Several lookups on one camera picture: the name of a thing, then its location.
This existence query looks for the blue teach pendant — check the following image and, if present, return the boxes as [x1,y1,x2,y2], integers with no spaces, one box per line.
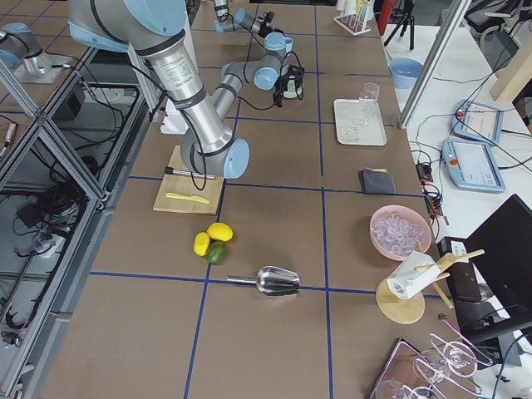
[441,139,506,193]
[451,100,503,145]

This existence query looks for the grey folded cloth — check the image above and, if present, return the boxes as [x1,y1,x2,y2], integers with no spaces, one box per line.
[358,168,396,195]

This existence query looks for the cream bear tray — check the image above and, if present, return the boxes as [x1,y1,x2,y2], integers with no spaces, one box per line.
[333,99,387,146]

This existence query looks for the yellow plastic knife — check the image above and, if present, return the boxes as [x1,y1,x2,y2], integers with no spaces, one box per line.
[165,192,210,204]

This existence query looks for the aluminium frame post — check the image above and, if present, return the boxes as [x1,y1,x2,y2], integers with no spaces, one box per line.
[398,0,472,129]

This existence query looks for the blue plastic bowl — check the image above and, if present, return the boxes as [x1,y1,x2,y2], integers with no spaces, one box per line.
[389,58,423,89]

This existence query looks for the metal ice scoop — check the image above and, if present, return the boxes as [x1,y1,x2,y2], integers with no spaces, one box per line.
[226,265,300,297]

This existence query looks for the hanging wine glasses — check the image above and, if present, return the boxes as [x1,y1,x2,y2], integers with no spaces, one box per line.
[367,313,493,398]

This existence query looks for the yellow lemon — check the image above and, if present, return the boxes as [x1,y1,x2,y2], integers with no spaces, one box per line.
[206,222,234,242]
[193,232,211,257]

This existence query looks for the white paper carton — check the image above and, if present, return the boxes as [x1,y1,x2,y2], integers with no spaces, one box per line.
[387,251,441,300]

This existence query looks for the black monitor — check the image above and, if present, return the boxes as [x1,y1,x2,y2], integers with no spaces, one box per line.
[450,194,531,343]

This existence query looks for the silver handled knife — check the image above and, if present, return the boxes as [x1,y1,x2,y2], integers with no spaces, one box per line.
[164,166,216,180]

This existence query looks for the green ceramic bowl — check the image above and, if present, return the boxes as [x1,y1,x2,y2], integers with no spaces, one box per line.
[283,79,304,101]

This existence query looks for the pink bowl with ice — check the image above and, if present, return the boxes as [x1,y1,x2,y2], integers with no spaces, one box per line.
[369,205,432,260]

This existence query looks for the clear wine glass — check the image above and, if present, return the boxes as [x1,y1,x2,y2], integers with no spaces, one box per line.
[354,82,380,127]

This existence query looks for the green lime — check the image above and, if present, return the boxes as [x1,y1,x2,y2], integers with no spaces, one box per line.
[206,241,227,264]

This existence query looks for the wooden cup stand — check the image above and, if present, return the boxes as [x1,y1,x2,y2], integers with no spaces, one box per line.
[376,249,485,324]

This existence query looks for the wooden cutting board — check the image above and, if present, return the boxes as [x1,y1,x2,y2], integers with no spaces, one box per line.
[153,145,224,215]

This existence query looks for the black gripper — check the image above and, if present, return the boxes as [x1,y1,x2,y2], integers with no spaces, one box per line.
[256,11,284,38]
[273,65,304,107]

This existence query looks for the light blue plastic cup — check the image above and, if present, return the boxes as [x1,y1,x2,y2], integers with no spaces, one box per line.
[283,36,293,52]

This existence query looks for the white wire cup rack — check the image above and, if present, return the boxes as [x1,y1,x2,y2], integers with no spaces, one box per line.
[333,0,374,36]

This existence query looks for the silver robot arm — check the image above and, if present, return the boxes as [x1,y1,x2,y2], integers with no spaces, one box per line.
[68,1,304,179]
[213,0,283,38]

